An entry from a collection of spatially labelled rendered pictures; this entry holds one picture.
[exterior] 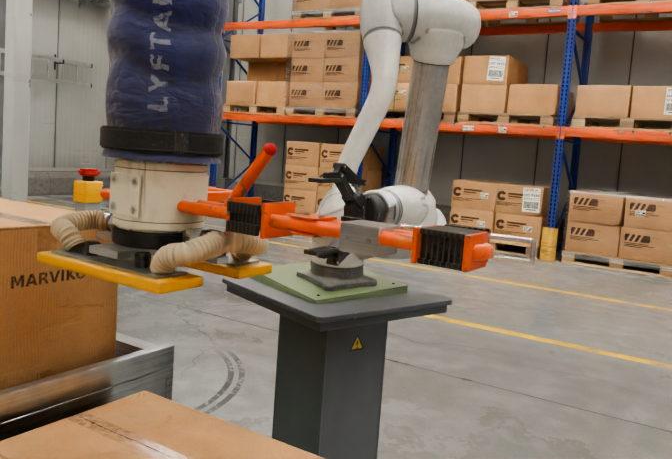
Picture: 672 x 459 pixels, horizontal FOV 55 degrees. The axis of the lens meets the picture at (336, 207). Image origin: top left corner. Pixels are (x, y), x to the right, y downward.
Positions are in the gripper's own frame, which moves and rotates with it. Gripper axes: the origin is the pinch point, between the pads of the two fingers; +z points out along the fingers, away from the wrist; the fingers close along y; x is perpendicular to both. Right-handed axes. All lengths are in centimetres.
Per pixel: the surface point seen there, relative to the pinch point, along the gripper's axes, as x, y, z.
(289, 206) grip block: -2.9, -2.8, 11.9
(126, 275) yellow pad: 17.4, 10.4, 28.8
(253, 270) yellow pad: 9.3, 11.1, 5.9
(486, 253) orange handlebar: -39.4, -0.7, 15.5
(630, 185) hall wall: 83, 17, -830
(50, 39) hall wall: 968, -153, -557
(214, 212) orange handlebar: 9.0, -0.6, 17.4
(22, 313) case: 64, 28, 19
